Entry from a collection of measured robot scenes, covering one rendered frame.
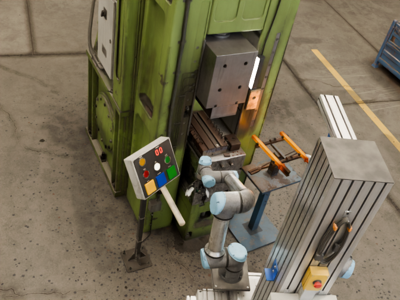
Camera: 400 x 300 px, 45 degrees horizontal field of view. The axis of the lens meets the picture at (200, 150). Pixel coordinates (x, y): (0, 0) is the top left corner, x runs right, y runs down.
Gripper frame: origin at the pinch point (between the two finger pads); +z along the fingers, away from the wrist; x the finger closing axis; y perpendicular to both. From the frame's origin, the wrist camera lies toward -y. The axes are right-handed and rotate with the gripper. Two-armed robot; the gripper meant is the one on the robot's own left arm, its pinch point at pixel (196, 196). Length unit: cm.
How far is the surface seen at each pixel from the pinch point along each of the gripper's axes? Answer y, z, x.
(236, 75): -44, -67, 17
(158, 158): -12.2, -19.4, -27.6
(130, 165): -0.6, -21.9, -44.4
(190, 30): -45, -94, -16
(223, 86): -41, -60, 10
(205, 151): -40.2, -3.5, 7.6
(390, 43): -353, 52, 288
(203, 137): -53, -5, 6
